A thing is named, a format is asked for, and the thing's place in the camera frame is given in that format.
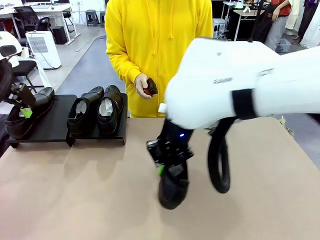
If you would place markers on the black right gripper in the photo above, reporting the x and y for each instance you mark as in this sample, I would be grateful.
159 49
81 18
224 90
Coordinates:
176 142

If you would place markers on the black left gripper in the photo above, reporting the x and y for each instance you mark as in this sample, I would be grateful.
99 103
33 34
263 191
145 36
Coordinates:
26 96

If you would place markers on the black leather shoe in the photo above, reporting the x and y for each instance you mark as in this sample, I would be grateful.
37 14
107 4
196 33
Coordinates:
172 196
82 125
110 123
40 102

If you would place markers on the white stuffing paper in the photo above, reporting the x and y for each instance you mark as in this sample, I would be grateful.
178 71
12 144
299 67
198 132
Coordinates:
81 107
106 107

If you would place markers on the brown shoe brush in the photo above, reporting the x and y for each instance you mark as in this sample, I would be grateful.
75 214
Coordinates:
152 87

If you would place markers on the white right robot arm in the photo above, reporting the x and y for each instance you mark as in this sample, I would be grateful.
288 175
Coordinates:
237 75

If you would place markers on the person's right forearm yellow sleeve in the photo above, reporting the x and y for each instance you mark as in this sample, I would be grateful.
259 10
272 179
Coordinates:
122 67

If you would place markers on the black metal shoe stand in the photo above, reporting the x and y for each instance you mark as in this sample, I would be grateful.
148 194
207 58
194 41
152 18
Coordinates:
55 120
124 112

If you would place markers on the person's right hand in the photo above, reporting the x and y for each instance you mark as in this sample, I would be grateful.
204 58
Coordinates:
140 85

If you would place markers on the black office chair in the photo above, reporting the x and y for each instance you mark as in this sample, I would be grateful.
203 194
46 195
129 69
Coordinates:
27 17
25 68

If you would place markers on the white rounded plastic device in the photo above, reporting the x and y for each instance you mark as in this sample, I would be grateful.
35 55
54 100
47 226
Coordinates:
13 62

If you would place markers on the white air purifier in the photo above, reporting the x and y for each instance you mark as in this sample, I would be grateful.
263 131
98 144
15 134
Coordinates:
43 50

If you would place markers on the black computer tower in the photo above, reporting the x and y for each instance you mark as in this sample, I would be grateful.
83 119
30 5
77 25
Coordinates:
60 35

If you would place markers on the white office desk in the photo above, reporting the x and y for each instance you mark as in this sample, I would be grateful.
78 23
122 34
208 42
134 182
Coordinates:
50 10

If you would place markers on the grey plastic stool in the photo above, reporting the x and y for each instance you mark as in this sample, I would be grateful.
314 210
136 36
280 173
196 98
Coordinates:
102 18
91 17

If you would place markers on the person in yellow hoodie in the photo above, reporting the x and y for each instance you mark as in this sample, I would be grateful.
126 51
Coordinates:
155 37

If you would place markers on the white computer case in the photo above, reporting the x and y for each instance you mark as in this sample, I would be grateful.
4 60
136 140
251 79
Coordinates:
218 27

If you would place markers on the dark desk with white legs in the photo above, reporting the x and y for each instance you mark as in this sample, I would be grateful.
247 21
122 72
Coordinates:
247 22

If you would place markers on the grey storage bin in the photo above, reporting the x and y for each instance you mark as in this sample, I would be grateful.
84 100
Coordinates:
283 45

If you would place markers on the figure in red shirt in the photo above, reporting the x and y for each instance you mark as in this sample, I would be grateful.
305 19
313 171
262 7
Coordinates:
278 25

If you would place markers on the figure in beige coat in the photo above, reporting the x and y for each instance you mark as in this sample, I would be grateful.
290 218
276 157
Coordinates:
292 15

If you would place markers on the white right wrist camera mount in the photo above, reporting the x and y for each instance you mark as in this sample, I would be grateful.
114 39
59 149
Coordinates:
162 108

